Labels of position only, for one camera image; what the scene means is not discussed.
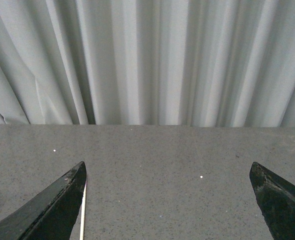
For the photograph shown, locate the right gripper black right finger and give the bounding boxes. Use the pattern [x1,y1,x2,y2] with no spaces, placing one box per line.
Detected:
[249,162,295,240]

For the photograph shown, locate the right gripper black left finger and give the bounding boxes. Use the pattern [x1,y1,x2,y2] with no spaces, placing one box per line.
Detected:
[0,161,87,240]

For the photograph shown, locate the white speckled chopstick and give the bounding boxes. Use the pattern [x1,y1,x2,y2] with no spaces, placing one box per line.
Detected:
[79,181,87,240]

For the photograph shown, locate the grey white curtain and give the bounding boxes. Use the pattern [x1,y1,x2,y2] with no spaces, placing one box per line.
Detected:
[0,0,295,127]

